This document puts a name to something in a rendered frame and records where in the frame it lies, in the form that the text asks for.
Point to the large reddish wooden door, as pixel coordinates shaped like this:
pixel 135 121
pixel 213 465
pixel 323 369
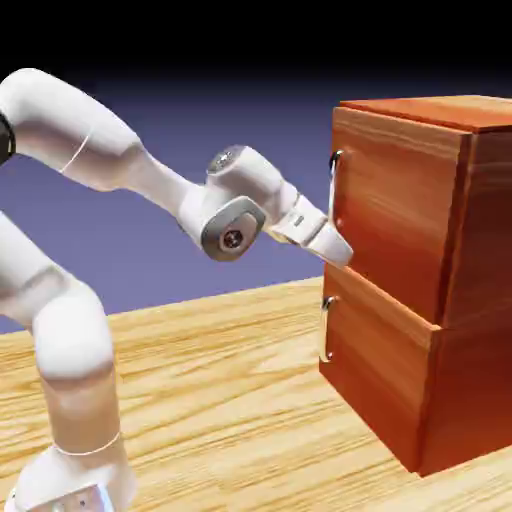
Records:
pixel 392 224

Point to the reddish wooden cabinet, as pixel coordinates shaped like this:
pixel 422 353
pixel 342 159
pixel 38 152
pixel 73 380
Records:
pixel 472 280

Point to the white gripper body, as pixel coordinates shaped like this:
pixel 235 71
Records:
pixel 332 244

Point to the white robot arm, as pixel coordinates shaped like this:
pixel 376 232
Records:
pixel 80 132

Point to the small reddish wooden door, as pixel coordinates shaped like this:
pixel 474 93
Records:
pixel 376 364

